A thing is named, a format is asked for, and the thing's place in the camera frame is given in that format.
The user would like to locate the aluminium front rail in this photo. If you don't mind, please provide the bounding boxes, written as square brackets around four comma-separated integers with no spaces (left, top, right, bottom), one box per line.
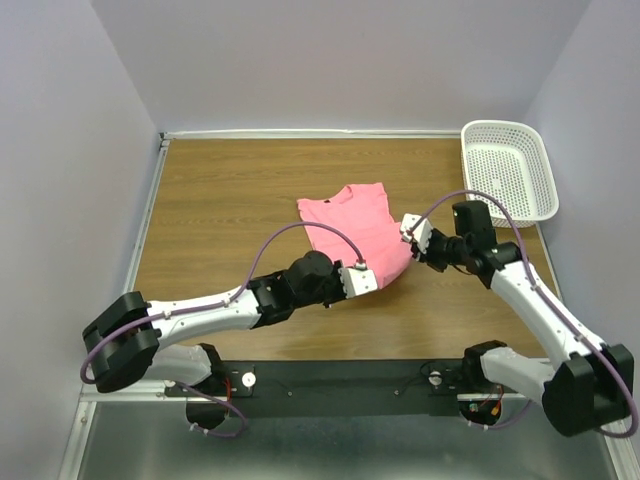
[79,355,621,402]

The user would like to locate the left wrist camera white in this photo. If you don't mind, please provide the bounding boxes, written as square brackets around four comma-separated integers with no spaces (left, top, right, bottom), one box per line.
[338,267,378,299]

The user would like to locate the pink t shirt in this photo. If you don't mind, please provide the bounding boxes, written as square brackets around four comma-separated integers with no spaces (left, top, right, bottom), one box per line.
[297,183,411,289]

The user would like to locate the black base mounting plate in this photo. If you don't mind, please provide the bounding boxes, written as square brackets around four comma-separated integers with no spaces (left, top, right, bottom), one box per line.
[165,359,509,432]

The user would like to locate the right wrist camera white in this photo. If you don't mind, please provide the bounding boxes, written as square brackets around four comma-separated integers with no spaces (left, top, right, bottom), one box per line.
[399,213,433,254]

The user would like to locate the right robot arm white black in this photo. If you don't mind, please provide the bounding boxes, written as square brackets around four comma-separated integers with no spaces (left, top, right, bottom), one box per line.
[400,197,639,439]

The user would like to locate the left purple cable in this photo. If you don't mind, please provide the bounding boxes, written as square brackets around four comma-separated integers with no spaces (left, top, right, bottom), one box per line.
[79,220,366,439]

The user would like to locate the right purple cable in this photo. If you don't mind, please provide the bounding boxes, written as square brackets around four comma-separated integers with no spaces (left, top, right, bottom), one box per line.
[407,189,636,440]

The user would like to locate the purple cable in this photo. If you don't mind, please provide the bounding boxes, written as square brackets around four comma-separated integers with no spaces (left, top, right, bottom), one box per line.
[79,220,366,439]
[407,189,636,440]

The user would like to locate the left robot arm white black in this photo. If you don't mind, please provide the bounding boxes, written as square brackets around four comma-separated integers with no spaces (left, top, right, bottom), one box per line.
[80,251,349,395]

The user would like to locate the white perforated plastic basket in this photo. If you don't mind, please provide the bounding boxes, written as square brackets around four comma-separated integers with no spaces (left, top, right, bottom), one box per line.
[460,120,559,228]

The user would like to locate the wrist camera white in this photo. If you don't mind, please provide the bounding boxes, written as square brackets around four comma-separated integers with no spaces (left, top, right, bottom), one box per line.
[399,213,433,254]
[338,267,378,299]

